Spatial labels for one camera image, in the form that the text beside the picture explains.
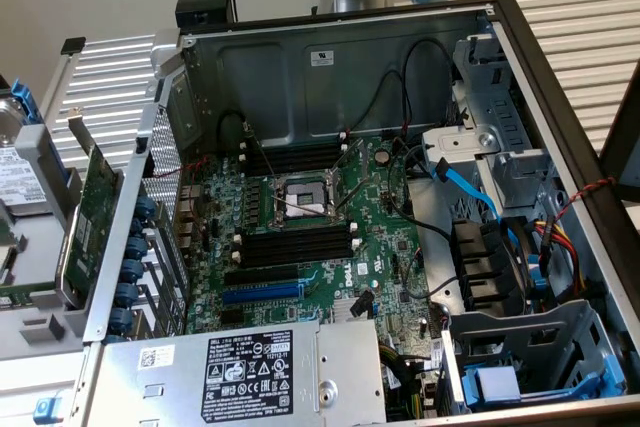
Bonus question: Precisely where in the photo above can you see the green graphics card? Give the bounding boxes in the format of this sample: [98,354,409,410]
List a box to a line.
[53,105,125,312]

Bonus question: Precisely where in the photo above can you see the short black looped wire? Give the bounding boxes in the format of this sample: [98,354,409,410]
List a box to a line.
[216,109,251,148]

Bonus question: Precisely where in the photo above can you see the green RAM stick white label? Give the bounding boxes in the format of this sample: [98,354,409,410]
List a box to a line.
[0,282,60,309]

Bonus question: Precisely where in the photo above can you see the thin metal locking lever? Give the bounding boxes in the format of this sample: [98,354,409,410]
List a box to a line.
[275,193,335,223]
[242,119,280,184]

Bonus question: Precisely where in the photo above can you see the blue plastic block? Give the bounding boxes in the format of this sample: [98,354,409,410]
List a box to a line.
[32,396,65,427]

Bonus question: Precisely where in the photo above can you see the black fan shroud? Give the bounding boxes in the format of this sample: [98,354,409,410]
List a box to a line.
[451,218,530,319]

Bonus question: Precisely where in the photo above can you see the black slat end cap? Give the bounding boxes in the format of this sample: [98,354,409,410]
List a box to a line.
[59,36,87,56]

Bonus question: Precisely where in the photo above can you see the grey disk bay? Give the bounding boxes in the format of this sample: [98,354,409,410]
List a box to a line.
[438,298,630,416]

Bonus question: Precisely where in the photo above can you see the metal socket cover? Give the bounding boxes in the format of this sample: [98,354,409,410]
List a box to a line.
[326,138,375,214]

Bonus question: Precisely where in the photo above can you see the silver power supply unit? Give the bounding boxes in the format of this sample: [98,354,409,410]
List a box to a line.
[83,317,390,427]

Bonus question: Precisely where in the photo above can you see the silver rear port block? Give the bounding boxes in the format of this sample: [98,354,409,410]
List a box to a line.
[175,184,202,251]

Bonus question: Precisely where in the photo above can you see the blue disk rail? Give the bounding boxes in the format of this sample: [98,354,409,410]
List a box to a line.
[8,77,45,127]

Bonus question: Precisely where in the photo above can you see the thin black wire white plug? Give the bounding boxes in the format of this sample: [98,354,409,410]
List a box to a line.
[344,69,416,142]

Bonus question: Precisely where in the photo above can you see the thick black cable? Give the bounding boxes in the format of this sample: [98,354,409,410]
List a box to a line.
[401,38,457,141]

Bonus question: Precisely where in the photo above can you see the silver corner bracket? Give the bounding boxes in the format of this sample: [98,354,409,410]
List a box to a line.
[148,28,185,82]

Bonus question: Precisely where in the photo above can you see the red black twisted wire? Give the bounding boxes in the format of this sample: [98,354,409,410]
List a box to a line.
[553,175,618,222]

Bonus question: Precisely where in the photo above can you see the green motherboard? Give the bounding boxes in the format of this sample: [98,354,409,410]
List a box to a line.
[182,134,444,348]

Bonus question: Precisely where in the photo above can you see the silver hard disk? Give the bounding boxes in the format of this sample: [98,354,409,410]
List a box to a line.
[0,96,51,221]

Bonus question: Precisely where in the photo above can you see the silver CPU socket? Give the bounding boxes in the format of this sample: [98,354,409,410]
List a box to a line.
[268,166,347,234]

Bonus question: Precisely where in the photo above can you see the thin red wire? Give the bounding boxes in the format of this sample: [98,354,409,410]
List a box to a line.
[149,155,211,181]

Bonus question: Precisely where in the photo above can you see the black box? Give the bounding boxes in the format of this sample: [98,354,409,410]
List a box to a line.
[174,0,239,31]

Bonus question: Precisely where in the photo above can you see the silver chipset heatsink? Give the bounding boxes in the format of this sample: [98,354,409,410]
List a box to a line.
[330,295,377,323]

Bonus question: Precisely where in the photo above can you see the black upright panel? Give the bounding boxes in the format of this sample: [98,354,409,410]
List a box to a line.
[598,59,640,204]

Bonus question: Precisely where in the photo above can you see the coloured power wire bundle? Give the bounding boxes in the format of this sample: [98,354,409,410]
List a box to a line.
[531,215,587,299]

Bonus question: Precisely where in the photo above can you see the grey metal PC case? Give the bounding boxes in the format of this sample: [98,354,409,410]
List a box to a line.
[82,0,640,427]

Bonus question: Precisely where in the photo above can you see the blue slot latch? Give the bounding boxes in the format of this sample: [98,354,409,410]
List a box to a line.
[124,235,150,264]
[115,282,141,310]
[121,259,146,288]
[135,195,158,226]
[108,307,134,336]

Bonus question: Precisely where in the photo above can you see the blue SATA wire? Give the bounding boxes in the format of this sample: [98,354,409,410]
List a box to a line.
[431,156,522,261]

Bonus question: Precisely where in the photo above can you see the silver drive cage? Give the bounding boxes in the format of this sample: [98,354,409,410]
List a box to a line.
[421,31,569,228]

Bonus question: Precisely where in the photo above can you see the yellow green wire bundle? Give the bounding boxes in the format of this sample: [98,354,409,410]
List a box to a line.
[378,341,427,423]

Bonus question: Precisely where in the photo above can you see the long black expansion slot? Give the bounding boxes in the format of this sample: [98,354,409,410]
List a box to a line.
[223,264,301,287]

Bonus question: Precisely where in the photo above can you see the blue expansion slot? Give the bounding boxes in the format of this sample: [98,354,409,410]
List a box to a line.
[221,282,305,306]

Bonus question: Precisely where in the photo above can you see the grey parts rack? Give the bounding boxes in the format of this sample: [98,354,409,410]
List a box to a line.
[0,121,129,366]

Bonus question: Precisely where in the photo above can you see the blue disk carrier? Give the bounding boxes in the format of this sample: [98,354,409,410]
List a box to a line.
[460,352,627,411]

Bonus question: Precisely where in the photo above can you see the black curved wire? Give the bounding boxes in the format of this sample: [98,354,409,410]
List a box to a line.
[386,135,455,248]

